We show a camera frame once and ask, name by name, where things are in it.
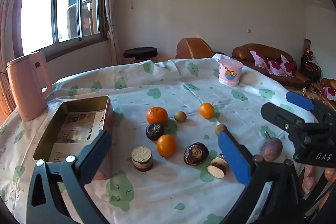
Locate small brown round fruit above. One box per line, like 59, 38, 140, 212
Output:
215, 124, 228, 136
174, 111, 187, 123

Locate pink electric kettle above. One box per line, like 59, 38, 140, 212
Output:
6, 50, 53, 122

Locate pink rectangular tin box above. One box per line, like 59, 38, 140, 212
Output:
33, 95, 114, 181

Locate sliding glass window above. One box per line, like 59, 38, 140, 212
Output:
13, 0, 108, 56

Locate floral pink white cushion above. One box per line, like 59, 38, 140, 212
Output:
280, 54, 294, 77
267, 59, 282, 75
249, 51, 269, 68
323, 86, 336, 102

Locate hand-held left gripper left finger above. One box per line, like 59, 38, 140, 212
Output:
26, 130, 114, 224

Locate beige tied curtain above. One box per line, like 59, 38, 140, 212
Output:
101, 0, 122, 65

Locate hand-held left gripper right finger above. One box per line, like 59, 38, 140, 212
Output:
217, 131, 307, 224

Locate purple passion fruit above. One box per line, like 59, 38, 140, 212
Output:
259, 132, 283, 162

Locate white tablecloth green clouds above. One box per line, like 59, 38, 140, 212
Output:
0, 56, 326, 224

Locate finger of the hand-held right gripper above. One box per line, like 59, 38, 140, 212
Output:
286, 91, 336, 123
261, 102, 313, 136

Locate person's right hand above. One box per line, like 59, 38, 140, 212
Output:
302, 165, 336, 194

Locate brown leather side sofa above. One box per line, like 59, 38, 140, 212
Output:
308, 78, 336, 104

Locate bumpy mandarin orange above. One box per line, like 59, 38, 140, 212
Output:
146, 106, 168, 125

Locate smooth orange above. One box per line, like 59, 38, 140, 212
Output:
199, 102, 216, 119
157, 134, 176, 158

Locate printed paper sheet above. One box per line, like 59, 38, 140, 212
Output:
54, 112, 104, 163

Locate pink printed plastic cup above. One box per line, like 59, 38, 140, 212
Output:
218, 59, 243, 86

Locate brown leather armchair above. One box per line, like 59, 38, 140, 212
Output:
175, 37, 215, 60

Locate pink patterned curtain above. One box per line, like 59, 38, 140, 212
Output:
0, 0, 27, 122

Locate dark cluttered cabinet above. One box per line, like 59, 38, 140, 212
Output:
301, 39, 322, 83

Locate black round stool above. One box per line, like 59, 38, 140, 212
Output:
123, 47, 158, 64

